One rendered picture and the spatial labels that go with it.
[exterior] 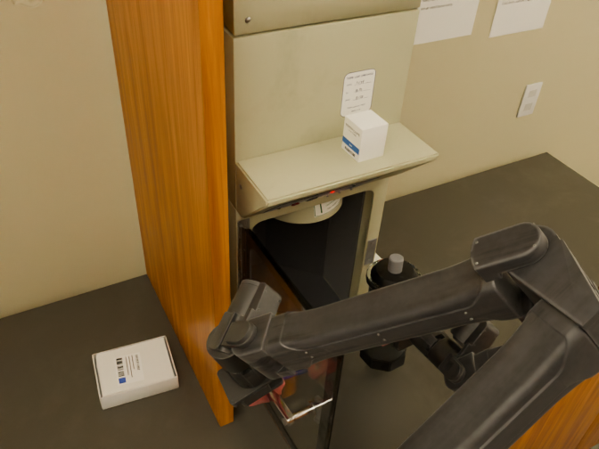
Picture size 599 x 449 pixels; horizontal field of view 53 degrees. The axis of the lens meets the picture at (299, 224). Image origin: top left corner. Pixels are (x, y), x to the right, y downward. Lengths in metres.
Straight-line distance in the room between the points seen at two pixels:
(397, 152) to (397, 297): 0.39
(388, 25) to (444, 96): 0.85
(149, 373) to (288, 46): 0.76
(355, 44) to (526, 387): 0.60
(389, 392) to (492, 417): 0.83
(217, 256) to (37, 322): 0.70
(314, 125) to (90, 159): 0.58
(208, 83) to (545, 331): 0.48
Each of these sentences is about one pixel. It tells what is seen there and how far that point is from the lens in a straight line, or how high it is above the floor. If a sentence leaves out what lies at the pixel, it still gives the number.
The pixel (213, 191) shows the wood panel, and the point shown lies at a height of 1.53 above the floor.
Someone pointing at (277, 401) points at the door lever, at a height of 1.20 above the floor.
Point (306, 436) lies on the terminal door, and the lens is 1.10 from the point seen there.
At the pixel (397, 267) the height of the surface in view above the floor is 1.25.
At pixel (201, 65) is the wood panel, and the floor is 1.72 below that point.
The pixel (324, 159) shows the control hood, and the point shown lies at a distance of 0.97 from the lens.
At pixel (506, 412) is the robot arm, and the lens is 0.55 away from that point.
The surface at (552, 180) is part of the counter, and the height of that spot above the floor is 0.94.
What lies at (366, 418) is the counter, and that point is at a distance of 1.32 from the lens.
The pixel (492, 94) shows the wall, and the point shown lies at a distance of 1.97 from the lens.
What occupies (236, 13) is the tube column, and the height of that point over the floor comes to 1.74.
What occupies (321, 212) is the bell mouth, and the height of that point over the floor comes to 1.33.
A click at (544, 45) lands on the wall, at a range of 2.03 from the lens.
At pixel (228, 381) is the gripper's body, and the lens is 0.96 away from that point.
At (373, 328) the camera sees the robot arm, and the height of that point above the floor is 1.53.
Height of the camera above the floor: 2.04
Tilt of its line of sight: 40 degrees down
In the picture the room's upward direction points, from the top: 4 degrees clockwise
